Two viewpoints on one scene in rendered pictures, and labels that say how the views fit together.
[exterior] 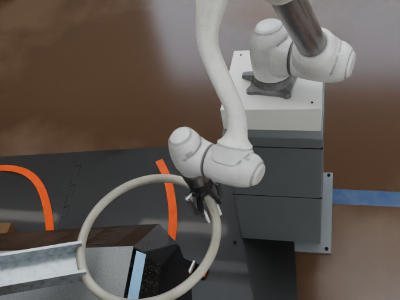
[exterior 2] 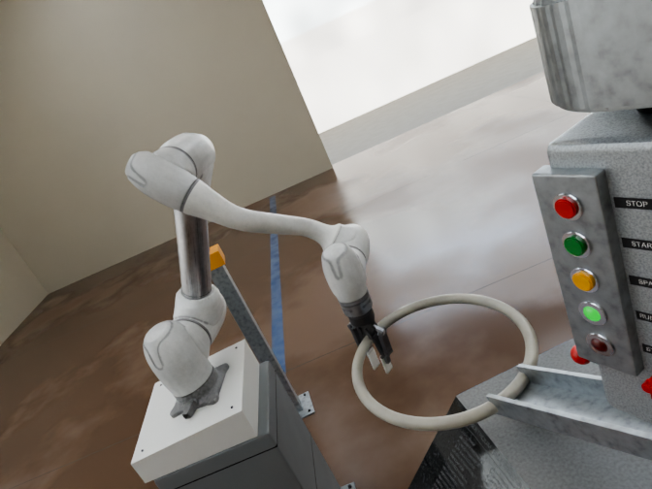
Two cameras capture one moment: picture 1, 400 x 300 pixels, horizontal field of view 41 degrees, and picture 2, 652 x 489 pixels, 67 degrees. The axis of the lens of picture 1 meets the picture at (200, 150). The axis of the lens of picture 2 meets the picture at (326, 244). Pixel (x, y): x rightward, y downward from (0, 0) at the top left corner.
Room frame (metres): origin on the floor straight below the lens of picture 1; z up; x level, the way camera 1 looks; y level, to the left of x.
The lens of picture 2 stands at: (1.46, 1.21, 1.78)
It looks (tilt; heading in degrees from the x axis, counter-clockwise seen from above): 21 degrees down; 252
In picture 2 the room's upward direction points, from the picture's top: 25 degrees counter-clockwise
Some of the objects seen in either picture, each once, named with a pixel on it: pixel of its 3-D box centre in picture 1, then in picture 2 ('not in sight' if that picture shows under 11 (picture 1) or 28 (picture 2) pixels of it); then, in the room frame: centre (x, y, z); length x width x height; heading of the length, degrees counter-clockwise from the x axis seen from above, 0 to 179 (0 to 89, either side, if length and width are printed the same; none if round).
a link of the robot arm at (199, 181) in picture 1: (195, 172); (355, 302); (1.06, 0.03, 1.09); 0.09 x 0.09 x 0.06
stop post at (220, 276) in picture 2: not in sight; (254, 336); (1.26, -1.19, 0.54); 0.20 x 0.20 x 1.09; 76
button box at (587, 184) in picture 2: not in sight; (591, 273); (1.03, 0.82, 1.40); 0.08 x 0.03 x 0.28; 96
